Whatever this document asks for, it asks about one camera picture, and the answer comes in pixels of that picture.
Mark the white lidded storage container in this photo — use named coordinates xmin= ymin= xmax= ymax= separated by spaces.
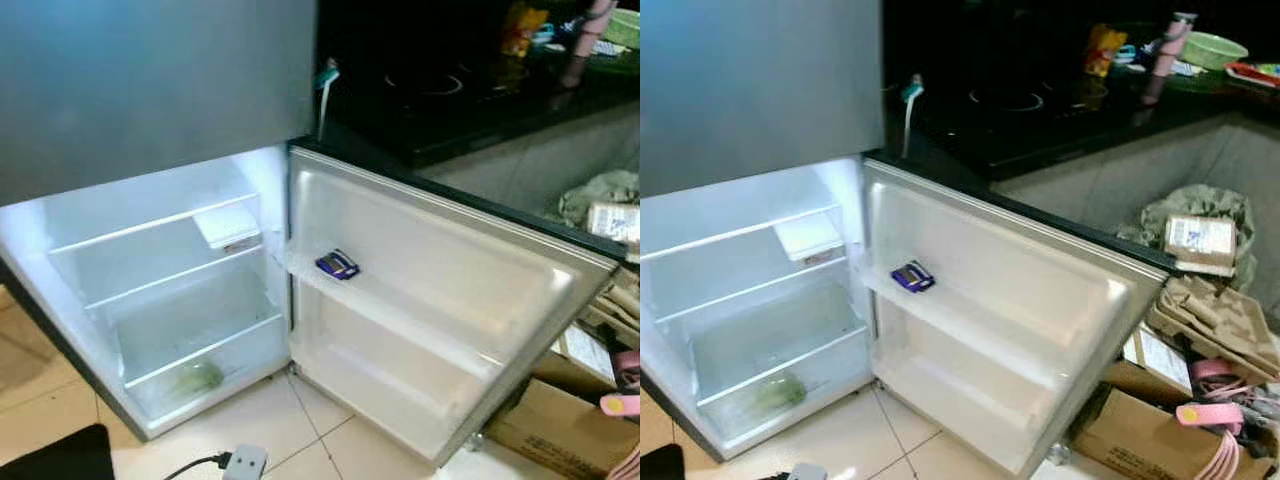
xmin=193 ymin=203 xmax=264 ymax=253
xmin=773 ymin=213 xmax=846 ymax=267

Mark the silver two-door fridge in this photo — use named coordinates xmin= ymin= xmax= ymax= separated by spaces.
xmin=640 ymin=0 xmax=886 ymax=463
xmin=0 ymin=0 xmax=321 ymax=441

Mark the glass fridge shelf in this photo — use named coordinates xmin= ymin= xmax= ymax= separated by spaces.
xmin=640 ymin=203 xmax=846 ymax=263
xmin=45 ymin=190 xmax=263 ymax=256
xmin=85 ymin=243 xmax=271 ymax=313
xmin=650 ymin=254 xmax=856 ymax=326

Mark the grey fridge freezer door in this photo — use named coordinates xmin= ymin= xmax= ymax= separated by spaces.
xmin=0 ymin=0 xmax=319 ymax=209
xmin=640 ymin=0 xmax=883 ymax=201

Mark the clear fridge crisper drawer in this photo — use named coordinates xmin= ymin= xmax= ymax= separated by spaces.
xmin=115 ymin=310 xmax=291 ymax=426
xmin=690 ymin=320 xmax=876 ymax=441

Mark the small labelled cardboard parcel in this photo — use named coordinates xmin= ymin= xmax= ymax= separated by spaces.
xmin=585 ymin=200 xmax=641 ymax=248
xmin=1163 ymin=213 xmax=1241 ymax=278

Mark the grey green plastic bag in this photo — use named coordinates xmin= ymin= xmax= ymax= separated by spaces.
xmin=557 ymin=168 xmax=641 ymax=236
xmin=1140 ymin=185 xmax=1259 ymax=291

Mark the black-topped kitchen counter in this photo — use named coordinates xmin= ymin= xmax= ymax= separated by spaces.
xmin=315 ymin=0 xmax=641 ymax=241
xmin=882 ymin=0 xmax=1280 ymax=301

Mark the green leafy vegetable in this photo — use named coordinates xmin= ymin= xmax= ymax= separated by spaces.
xmin=172 ymin=362 xmax=226 ymax=396
xmin=752 ymin=375 xmax=809 ymax=411

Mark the large brown cardboard box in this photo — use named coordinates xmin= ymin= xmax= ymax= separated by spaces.
xmin=485 ymin=378 xmax=641 ymax=480
xmin=1068 ymin=385 xmax=1236 ymax=480

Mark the green plastic basin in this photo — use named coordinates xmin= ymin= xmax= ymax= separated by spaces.
xmin=600 ymin=8 xmax=641 ymax=51
xmin=1180 ymin=32 xmax=1251 ymax=73

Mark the black floor mat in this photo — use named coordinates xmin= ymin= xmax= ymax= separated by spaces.
xmin=640 ymin=444 xmax=687 ymax=480
xmin=0 ymin=424 xmax=114 ymax=480

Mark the small dark blue packet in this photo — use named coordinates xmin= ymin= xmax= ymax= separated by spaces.
xmin=890 ymin=260 xmax=938 ymax=294
xmin=315 ymin=249 xmax=361 ymax=281

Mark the teal white brush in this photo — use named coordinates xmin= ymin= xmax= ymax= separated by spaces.
xmin=898 ymin=72 xmax=926 ymax=161
xmin=315 ymin=58 xmax=343 ymax=141

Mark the pink strap bundle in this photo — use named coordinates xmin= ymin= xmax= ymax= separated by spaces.
xmin=1175 ymin=358 xmax=1280 ymax=480
xmin=598 ymin=350 xmax=641 ymax=480

